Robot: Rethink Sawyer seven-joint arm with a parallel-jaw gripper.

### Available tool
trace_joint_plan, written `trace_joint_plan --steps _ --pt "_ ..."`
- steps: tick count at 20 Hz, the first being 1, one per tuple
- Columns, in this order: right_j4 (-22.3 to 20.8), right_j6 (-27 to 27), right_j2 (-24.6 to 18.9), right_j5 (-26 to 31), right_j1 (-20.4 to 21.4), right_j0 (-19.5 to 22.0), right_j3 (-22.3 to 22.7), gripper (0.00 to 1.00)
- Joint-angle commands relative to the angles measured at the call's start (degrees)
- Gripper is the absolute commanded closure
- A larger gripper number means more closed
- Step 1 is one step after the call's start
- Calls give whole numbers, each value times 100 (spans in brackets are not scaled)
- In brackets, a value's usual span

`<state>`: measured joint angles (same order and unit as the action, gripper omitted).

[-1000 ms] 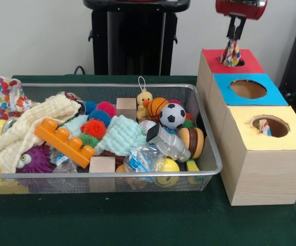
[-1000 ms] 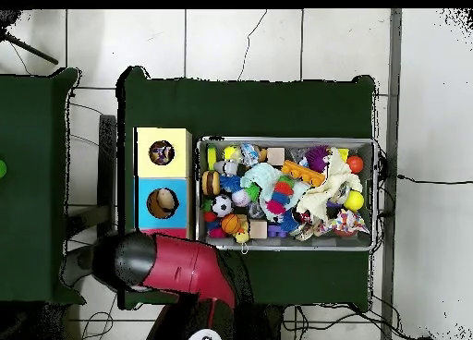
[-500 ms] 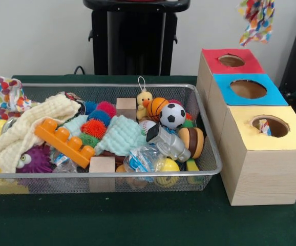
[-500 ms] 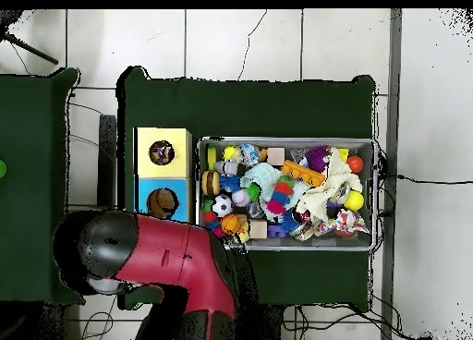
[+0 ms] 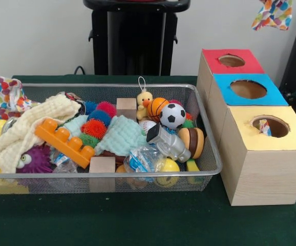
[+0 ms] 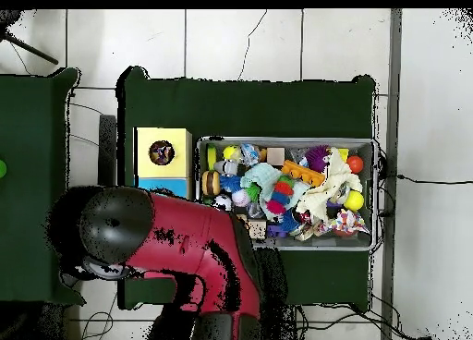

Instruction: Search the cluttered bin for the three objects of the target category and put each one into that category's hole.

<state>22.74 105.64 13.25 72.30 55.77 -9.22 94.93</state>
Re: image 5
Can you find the cream waffle cloth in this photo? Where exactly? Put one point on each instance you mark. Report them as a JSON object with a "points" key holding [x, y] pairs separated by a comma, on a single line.
{"points": [[17, 133]]}

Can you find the small wooden cube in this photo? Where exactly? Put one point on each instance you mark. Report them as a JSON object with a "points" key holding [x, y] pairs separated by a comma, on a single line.
{"points": [[126, 107]]}

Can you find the toy hamburger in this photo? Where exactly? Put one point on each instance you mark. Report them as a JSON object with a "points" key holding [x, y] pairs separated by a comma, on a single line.
{"points": [[192, 141]]}

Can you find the small black white soccer ball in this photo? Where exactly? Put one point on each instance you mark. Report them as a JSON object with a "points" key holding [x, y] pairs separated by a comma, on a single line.
{"points": [[172, 115]]}

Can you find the small orange basketball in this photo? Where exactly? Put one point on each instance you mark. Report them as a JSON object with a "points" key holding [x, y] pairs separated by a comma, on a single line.
{"points": [[154, 109]]}

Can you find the orange plastic building block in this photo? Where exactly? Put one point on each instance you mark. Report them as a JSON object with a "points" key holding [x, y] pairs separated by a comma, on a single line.
{"points": [[66, 143]]}

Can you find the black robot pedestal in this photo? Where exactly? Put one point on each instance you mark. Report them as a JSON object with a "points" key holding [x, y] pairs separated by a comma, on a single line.
{"points": [[137, 38]]}

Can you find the colourful dotted cloth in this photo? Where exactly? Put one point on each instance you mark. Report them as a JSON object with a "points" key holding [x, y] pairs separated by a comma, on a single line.
{"points": [[7, 92], [273, 15], [265, 126]]}

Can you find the yellow rubber duck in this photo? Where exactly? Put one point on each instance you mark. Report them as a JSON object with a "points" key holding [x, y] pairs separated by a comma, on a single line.
{"points": [[144, 102]]}

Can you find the mint green waffle cloth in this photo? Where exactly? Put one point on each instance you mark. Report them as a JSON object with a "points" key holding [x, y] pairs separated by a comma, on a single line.
{"points": [[122, 138]]}

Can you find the wooden box with three holes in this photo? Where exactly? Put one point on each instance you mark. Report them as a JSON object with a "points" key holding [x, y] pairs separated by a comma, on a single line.
{"points": [[265, 174]]}

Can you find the silver plastic toy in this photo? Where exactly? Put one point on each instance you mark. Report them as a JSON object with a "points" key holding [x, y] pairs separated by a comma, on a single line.
{"points": [[168, 144]]}

